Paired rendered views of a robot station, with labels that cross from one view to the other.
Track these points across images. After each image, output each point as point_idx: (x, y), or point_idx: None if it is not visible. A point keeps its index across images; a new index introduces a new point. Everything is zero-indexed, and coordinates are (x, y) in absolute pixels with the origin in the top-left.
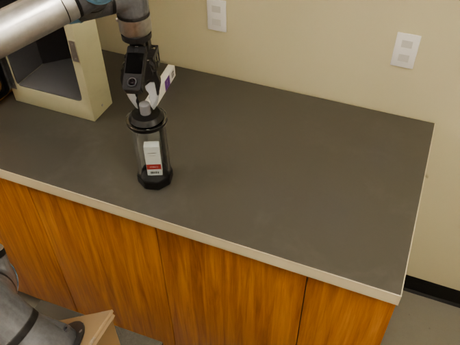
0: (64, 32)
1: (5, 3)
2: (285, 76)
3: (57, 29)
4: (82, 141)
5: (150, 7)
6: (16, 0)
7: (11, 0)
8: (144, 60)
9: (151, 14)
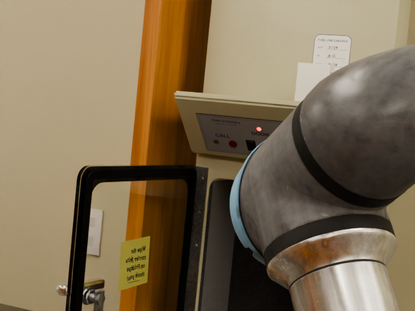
0: (273, 306)
1: (221, 228)
2: None
3: (265, 299)
4: None
5: (405, 293)
6: (230, 231)
7: (226, 227)
8: None
9: (403, 305)
